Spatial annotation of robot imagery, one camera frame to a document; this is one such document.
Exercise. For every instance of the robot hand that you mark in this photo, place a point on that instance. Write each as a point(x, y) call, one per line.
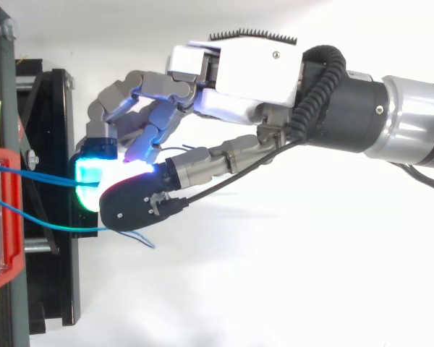
point(253, 76)

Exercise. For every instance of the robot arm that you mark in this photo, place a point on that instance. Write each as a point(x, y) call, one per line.
point(412, 115)

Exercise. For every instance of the black stand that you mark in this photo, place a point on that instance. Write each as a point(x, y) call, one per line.
point(54, 144)

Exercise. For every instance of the red bin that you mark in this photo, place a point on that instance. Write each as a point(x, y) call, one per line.
point(12, 217)

